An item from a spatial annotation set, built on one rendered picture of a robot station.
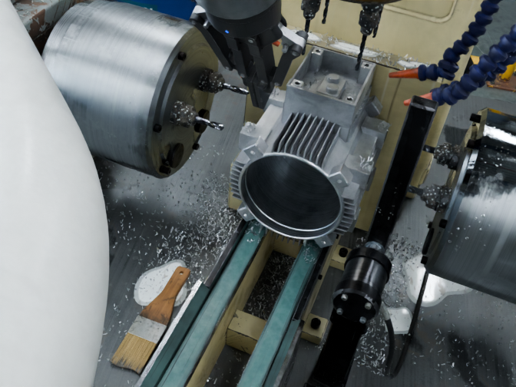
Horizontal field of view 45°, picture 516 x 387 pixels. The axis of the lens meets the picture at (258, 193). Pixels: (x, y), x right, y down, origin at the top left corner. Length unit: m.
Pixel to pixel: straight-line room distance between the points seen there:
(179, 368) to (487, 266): 0.41
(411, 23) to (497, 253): 0.41
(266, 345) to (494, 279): 0.31
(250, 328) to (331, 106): 0.35
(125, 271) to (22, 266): 0.85
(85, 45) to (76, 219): 0.71
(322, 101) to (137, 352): 0.46
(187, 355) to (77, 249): 0.61
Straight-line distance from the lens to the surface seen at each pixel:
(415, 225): 1.21
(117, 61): 0.91
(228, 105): 1.40
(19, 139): 0.26
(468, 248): 0.84
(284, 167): 1.02
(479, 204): 0.82
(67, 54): 0.95
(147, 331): 0.98
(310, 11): 0.81
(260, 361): 0.83
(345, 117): 0.87
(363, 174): 0.86
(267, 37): 0.64
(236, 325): 0.95
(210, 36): 0.69
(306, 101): 0.88
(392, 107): 0.99
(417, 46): 1.07
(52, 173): 0.25
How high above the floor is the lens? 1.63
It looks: 44 degrees down
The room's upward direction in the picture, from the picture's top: 8 degrees clockwise
